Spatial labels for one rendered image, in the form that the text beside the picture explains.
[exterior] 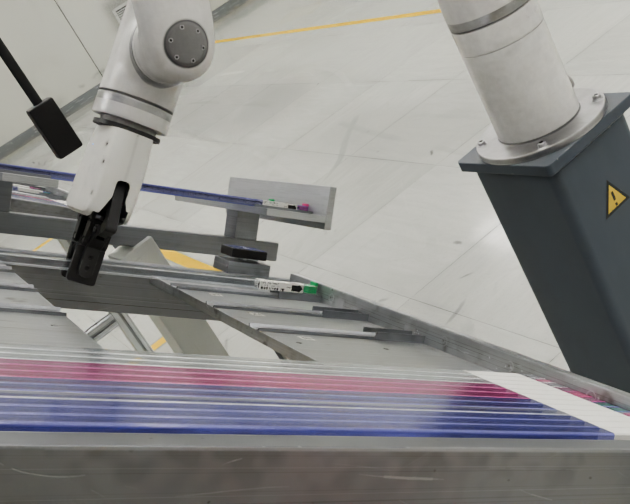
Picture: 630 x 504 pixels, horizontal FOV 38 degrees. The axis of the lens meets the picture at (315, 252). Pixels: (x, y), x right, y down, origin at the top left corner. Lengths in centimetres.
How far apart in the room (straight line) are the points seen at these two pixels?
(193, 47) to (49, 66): 777
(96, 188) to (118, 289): 19
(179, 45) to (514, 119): 54
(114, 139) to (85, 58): 779
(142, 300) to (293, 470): 70
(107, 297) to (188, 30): 36
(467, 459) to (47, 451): 24
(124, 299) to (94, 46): 771
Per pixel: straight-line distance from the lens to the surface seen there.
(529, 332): 223
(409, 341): 95
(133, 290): 115
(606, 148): 134
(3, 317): 76
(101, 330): 272
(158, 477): 45
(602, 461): 61
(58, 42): 873
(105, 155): 99
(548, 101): 129
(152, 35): 94
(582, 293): 140
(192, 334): 146
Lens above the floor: 122
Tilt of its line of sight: 23 degrees down
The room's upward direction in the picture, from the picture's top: 30 degrees counter-clockwise
